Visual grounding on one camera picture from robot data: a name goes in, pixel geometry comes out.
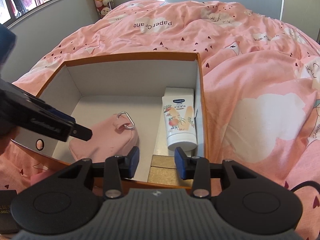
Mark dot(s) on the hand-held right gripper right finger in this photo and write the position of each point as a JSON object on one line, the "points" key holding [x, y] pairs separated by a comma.
{"points": [[180, 162]]}

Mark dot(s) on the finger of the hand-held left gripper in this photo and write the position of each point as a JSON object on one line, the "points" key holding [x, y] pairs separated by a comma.
{"points": [[82, 133]]}

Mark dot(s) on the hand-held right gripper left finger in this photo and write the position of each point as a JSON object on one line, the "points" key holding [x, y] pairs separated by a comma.
{"points": [[135, 160]]}

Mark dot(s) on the pink fabric pouch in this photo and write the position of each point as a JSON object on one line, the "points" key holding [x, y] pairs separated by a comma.
{"points": [[100, 140]]}

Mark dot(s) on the small gold box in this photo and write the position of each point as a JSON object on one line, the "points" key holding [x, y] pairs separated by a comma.
{"points": [[162, 173]]}

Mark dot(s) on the white floral hand cream tube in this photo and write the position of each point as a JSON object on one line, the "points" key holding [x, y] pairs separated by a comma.
{"points": [[178, 122]]}

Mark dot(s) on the orange cardboard box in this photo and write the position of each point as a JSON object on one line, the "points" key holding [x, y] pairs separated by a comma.
{"points": [[125, 80]]}

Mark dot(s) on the long white carton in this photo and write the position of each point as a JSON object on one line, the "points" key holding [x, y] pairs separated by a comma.
{"points": [[178, 92]]}

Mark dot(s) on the black box with gold print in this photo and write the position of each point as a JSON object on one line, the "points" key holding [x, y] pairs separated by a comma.
{"points": [[7, 200]]}

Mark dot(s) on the pink printed blanket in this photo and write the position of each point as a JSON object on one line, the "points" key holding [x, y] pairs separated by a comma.
{"points": [[250, 80]]}

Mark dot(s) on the grey door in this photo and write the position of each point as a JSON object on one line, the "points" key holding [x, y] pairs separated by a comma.
{"points": [[302, 5]]}

